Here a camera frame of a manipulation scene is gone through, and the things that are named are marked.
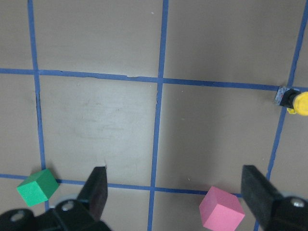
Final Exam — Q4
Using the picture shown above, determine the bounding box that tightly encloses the pink cube near arms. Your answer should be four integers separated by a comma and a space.
199, 186, 245, 231

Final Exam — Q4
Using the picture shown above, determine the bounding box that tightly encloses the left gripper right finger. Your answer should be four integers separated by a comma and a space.
241, 165, 308, 231

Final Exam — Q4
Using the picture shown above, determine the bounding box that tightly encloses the green cube far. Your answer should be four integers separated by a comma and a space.
16, 169, 59, 207

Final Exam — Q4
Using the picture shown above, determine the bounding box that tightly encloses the yellow push button switch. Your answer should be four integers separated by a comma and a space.
274, 86, 308, 116

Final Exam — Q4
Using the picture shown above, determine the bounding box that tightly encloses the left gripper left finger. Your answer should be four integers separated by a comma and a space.
52, 167, 108, 231

